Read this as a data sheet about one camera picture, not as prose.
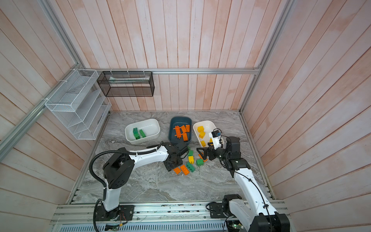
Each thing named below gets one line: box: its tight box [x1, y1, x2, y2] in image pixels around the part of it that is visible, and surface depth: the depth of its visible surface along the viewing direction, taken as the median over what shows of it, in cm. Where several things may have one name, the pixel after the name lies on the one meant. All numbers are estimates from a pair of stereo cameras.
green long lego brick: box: [185, 161, 196, 173], surface depth 90 cm
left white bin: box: [125, 118, 161, 145], surface depth 107 cm
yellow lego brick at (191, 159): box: [187, 155, 195, 164], surface depth 92 cm
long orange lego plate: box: [174, 125, 182, 140], surface depth 106 cm
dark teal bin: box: [168, 116, 193, 146], surface depth 109 cm
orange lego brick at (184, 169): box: [179, 164, 190, 176], surface depth 90 cm
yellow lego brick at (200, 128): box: [197, 125, 205, 133], surface depth 109 cm
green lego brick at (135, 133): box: [132, 127, 141, 140], surface depth 106 cm
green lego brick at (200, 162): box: [196, 158, 205, 167], surface depth 90 cm
